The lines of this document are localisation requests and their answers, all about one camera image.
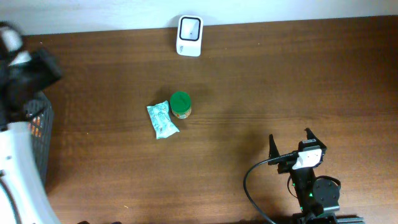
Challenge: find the teal tissue packet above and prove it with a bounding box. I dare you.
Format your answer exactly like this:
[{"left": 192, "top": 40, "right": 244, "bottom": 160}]
[{"left": 147, "top": 101, "right": 180, "bottom": 139}]

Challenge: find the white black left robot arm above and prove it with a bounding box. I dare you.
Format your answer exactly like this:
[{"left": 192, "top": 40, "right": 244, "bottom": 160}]
[{"left": 1, "top": 21, "right": 63, "bottom": 223}]

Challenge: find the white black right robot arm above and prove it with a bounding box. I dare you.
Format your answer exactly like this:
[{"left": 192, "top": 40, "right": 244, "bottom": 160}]
[{"left": 269, "top": 128, "right": 364, "bottom": 224}]

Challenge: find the white barcode scanner box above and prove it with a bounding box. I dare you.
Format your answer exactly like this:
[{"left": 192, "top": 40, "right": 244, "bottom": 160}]
[{"left": 176, "top": 15, "right": 203, "bottom": 57}]

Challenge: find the grey plastic mesh basket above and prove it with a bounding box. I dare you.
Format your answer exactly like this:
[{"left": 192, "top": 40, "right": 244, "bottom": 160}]
[{"left": 24, "top": 92, "right": 54, "bottom": 185}]

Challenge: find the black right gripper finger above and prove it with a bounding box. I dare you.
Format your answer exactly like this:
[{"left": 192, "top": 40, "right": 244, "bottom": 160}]
[
  {"left": 303, "top": 128, "right": 319, "bottom": 144},
  {"left": 269, "top": 134, "right": 280, "bottom": 159}
]

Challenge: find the green lid seasoning jar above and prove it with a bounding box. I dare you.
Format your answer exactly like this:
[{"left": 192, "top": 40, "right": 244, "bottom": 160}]
[{"left": 170, "top": 91, "right": 192, "bottom": 119}]

